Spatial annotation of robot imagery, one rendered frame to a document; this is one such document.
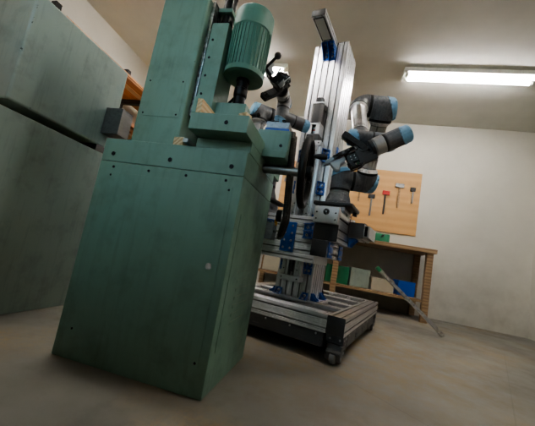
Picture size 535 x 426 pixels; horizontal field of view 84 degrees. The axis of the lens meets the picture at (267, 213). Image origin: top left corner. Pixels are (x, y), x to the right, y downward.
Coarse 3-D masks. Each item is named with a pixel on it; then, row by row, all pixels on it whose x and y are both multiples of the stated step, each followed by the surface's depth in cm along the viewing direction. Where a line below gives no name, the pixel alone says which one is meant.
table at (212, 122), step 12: (192, 120) 101; (204, 120) 100; (216, 120) 99; (228, 120) 98; (240, 120) 97; (204, 132) 102; (216, 132) 100; (228, 132) 98; (240, 132) 96; (252, 132) 101; (264, 144) 117; (264, 156) 116; (276, 156) 114; (276, 180) 150
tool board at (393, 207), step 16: (384, 176) 434; (400, 176) 429; (416, 176) 425; (352, 192) 439; (384, 192) 428; (400, 192) 424; (416, 192) 421; (368, 208) 431; (384, 208) 425; (400, 208) 422; (416, 208) 418; (368, 224) 427; (384, 224) 423; (400, 224) 418; (416, 224) 414
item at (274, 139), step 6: (264, 132) 119; (270, 132) 119; (276, 132) 118; (282, 132) 118; (288, 132) 117; (264, 138) 119; (270, 138) 118; (276, 138) 118; (282, 138) 117; (288, 138) 117; (270, 144) 118; (276, 144) 117; (282, 144) 117; (288, 144) 117; (288, 150) 118
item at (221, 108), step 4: (216, 104) 128; (220, 104) 127; (224, 104) 127; (228, 104) 126; (232, 104) 126; (236, 104) 126; (240, 104) 125; (244, 104) 125; (216, 108) 127; (220, 108) 127; (224, 108) 126; (228, 108) 126; (232, 108) 126; (236, 108) 125; (240, 108) 125; (244, 108) 124; (216, 112) 127; (220, 112) 126; (224, 112) 126; (228, 112) 126; (232, 112) 125; (236, 112) 125; (240, 112) 124; (248, 112) 129
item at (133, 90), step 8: (128, 72) 371; (128, 80) 316; (128, 88) 333; (136, 88) 330; (128, 96) 355; (136, 96) 351; (120, 104) 366; (128, 104) 364; (136, 104) 360; (128, 136) 342
